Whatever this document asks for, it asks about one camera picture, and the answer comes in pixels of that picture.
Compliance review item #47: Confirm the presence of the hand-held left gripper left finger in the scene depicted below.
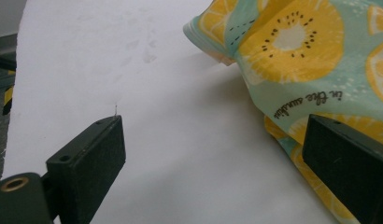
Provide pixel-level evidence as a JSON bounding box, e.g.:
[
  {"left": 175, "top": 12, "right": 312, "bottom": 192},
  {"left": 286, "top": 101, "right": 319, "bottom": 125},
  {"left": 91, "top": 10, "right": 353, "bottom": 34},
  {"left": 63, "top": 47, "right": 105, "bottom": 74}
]
[{"left": 45, "top": 115, "right": 127, "bottom": 224}]

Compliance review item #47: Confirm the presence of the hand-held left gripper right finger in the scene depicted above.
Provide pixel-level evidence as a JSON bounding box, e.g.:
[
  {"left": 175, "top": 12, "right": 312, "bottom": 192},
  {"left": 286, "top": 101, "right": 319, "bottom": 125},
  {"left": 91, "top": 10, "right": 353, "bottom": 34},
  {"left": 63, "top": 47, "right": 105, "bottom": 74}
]
[{"left": 301, "top": 114, "right": 383, "bottom": 224}]

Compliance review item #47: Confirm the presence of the fruit-print cloth bag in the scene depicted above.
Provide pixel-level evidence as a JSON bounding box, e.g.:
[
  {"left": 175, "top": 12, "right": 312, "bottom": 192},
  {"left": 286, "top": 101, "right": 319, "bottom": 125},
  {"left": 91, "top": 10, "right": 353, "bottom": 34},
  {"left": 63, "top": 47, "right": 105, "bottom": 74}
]
[{"left": 182, "top": 0, "right": 383, "bottom": 224}]

